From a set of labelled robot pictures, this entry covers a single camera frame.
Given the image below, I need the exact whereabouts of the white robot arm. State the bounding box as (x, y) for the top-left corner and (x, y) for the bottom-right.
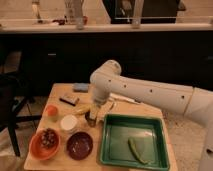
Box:
(89, 60), (213, 171)

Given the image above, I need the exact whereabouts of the yellow banana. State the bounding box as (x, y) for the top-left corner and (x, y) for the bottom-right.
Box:
(75, 105), (90, 115)

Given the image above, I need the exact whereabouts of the orange bowl with nuts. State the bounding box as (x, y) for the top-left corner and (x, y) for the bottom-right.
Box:
(29, 128), (60, 160)

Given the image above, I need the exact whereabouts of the dark red bowl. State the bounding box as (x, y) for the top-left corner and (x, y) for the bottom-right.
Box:
(66, 132), (93, 160)

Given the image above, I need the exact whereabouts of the blue sponge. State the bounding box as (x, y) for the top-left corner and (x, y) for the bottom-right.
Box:
(73, 83), (89, 93)

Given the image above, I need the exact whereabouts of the black whiteboard eraser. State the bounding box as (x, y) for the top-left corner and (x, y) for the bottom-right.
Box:
(59, 95), (79, 106)

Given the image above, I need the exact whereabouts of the dark metal cup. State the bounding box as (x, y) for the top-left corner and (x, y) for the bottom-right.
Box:
(85, 112), (97, 127)

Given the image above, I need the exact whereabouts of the dark counter cabinet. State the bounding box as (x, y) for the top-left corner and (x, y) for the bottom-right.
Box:
(0, 31), (213, 95)

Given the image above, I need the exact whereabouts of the white round lid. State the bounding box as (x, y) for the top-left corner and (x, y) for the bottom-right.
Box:
(60, 115), (78, 131)

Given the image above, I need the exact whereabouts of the black office chair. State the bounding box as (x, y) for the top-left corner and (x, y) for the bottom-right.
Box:
(0, 74), (41, 156)

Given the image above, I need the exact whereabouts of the white black-handled brush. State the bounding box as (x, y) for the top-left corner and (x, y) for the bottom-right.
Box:
(110, 93), (141, 104)

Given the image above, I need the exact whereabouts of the green plastic tray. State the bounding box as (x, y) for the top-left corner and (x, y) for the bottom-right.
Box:
(99, 114), (170, 171)

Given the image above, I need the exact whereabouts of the small orange cup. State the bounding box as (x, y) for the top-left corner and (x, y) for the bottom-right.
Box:
(45, 105), (58, 120)

